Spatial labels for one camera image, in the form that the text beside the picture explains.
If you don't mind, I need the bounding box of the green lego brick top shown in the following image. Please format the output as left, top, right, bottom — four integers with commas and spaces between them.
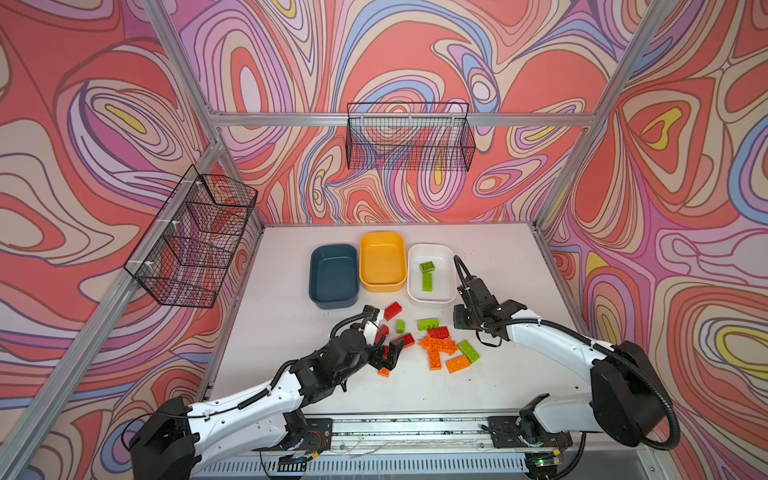
417, 318, 440, 331

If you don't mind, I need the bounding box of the long green lego brick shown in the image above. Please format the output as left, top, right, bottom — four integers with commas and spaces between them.
458, 340, 481, 364

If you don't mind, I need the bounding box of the orange lego chassis plate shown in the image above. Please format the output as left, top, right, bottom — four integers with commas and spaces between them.
418, 337, 459, 355

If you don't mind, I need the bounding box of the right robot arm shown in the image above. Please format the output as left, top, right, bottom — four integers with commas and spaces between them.
454, 273, 682, 451

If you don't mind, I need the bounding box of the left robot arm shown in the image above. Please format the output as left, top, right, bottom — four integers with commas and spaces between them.
126, 305, 407, 479

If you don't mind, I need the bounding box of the red lego brick centre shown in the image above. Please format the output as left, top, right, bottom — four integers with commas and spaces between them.
397, 333, 415, 348

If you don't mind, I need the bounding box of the red lego brick upright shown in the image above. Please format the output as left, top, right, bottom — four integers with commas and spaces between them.
375, 325, 389, 344

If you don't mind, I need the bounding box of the red lego brick far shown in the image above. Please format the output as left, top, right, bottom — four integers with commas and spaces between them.
384, 302, 403, 321

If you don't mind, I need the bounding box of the red lego brick right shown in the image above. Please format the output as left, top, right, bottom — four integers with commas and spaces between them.
427, 326, 451, 340

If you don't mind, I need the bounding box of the white plastic bin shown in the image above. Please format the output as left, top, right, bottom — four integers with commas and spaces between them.
406, 243, 457, 308

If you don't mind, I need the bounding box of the yellow plastic bin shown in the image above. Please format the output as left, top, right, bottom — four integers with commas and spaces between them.
359, 231, 408, 293

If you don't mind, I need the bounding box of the dark teal plastic bin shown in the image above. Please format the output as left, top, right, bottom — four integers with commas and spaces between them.
309, 243, 360, 310

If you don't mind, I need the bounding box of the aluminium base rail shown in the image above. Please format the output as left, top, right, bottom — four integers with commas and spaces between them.
191, 412, 671, 479

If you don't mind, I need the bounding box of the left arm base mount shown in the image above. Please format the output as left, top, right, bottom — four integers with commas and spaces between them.
266, 413, 334, 453

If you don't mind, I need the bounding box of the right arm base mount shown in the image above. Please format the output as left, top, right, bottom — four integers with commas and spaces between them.
480, 416, 573, 450

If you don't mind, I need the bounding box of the black wire basket back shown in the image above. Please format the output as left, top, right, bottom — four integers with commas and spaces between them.
345, 100, 476, 172

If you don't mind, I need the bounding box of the black wire basket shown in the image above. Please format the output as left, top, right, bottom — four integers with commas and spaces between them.
345, 100, 476, 172
123, 166, 258, 309

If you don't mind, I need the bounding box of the black wire basket left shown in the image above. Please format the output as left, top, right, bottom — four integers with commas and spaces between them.
123, 166, 258, 309

